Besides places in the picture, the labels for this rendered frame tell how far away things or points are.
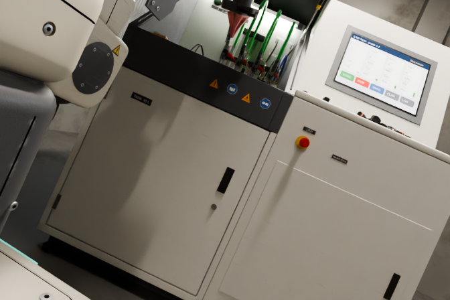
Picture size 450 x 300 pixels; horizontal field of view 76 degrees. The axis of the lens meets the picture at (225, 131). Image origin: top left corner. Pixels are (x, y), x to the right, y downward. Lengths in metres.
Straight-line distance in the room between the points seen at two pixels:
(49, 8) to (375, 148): 1.11
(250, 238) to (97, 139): 0.70
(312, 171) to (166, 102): 0.61
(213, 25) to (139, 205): 1.08
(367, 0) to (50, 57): 4.06
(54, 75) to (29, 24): 0.06
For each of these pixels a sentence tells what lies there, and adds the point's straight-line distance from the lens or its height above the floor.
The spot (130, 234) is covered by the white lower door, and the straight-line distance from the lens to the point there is 1.24.
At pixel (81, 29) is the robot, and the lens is 0.33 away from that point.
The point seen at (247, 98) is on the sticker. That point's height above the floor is 0.87.
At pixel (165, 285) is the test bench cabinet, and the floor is 0.09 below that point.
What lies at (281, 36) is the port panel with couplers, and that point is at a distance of 1.75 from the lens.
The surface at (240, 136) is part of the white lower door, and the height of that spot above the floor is 0.72.
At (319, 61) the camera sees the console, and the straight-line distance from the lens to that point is 1.48.
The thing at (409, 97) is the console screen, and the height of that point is 1.21.
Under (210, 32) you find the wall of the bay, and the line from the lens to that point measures 1.76.
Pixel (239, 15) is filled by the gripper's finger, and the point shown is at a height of 1.04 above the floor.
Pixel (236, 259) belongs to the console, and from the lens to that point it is 1.20.
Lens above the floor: 0.72
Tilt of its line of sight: level
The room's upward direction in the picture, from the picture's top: 24 degrees clockwise
